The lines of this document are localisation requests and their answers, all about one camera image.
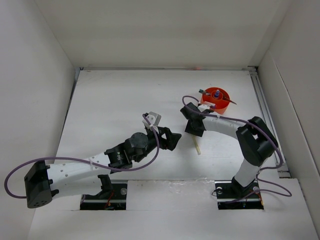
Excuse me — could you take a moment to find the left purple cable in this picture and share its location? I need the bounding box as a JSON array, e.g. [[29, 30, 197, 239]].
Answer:
[[4, 113, 160, 199]]

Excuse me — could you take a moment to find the green-capped pen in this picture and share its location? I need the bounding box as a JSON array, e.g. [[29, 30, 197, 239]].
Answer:
[[198, 89, 211, 96]]

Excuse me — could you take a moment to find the aluminium side rail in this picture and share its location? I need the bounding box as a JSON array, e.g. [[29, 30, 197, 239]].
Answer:
[[248, 67, 291, 179]]

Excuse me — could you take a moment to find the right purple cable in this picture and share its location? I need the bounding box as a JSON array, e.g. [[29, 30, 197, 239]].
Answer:
[[181, 95, 293, 204]]

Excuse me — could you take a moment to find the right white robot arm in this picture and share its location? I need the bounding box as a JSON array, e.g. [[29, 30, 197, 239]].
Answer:
[[180, 102, 279, 197]]

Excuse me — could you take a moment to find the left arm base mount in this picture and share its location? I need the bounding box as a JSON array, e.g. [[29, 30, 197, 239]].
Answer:
[[79, 174, 128, 211]]

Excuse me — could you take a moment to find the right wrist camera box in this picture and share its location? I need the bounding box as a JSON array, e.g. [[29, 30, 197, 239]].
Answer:
[[197, 104, 211, 112]]

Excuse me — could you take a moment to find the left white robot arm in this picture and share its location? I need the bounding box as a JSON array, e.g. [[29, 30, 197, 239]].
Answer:
[[24, 127, 182, 209]]

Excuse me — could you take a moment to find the small blue-capped glue bottle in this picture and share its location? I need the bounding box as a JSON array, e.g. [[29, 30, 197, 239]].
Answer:
[[213, 89, 220, 99]]

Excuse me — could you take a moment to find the yellow highlighter pen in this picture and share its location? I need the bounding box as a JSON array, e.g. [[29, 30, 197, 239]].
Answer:
[[192, 135, 201, 155]]

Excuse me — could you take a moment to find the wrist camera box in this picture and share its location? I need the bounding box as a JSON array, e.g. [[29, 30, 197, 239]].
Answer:
[[142, 111, 162, 132], [197, 104, 211, 112]]

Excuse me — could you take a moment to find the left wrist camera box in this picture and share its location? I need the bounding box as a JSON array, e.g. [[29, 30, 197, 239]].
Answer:
[[142, 111, 162, 132]]

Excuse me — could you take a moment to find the purple cable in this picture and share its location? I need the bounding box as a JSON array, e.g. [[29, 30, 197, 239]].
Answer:
[[4, 113, 160, 199], [181, 95, 293, 204]]

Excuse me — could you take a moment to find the orange round organizer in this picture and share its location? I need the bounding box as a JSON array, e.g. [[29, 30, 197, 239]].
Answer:
[[200, 87, 230, 115]]

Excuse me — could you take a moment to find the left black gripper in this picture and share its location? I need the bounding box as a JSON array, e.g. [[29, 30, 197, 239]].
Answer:
[[133, 125, 180, 163]]

